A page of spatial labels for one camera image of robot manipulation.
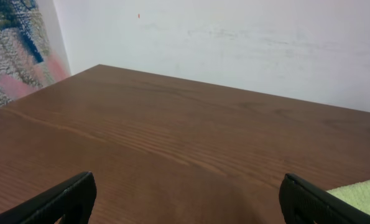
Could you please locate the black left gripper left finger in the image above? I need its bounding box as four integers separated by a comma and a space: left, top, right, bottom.
0, 172, 97, 224

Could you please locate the colourful patterned wall hanging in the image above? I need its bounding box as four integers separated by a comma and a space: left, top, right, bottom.
0, 0, 70, 107

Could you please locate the light green microfiber cloth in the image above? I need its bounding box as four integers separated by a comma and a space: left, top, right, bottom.
327, 180, 370, 215

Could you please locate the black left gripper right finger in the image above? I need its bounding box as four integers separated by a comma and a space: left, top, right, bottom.
279, 173, 370, 224

